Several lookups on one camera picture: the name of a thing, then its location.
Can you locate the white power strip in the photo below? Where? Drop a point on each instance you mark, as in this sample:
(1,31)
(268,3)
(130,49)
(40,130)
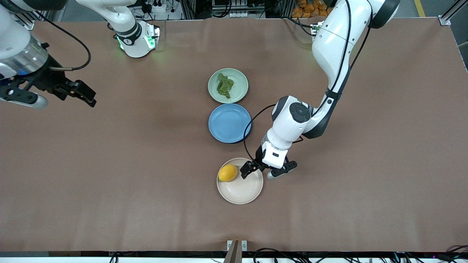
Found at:
(155,6)

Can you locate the bag of orange items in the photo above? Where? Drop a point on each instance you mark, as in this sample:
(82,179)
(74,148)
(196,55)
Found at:
(310,8)

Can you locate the aluminium frame profile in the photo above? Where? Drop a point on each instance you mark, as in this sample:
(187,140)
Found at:
(451,12)

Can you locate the green lettuce leaf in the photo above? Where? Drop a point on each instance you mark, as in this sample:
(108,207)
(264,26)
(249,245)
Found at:
(224,86)

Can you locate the brown table cover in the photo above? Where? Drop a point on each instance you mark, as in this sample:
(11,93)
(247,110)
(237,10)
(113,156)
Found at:
(146,204)

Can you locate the blue plate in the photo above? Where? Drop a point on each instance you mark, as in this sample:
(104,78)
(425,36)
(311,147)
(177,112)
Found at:
(228,123)

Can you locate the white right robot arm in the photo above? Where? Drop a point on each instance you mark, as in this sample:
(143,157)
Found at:
(131,36)

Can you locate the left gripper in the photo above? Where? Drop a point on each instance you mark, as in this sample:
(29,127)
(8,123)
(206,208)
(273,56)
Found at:
(258,159)

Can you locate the yellow lemon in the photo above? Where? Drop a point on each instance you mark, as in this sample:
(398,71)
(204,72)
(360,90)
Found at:
(227,173)

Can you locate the light green plate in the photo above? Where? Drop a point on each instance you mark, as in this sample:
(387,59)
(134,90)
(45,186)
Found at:
(239,82)

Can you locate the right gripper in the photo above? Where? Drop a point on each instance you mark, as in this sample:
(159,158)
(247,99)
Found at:
(48,81)

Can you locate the metal bracket with brown post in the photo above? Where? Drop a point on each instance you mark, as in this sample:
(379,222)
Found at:
(236,252)

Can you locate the beige plate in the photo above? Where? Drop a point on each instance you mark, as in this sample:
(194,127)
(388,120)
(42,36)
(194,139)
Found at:
(239,191)

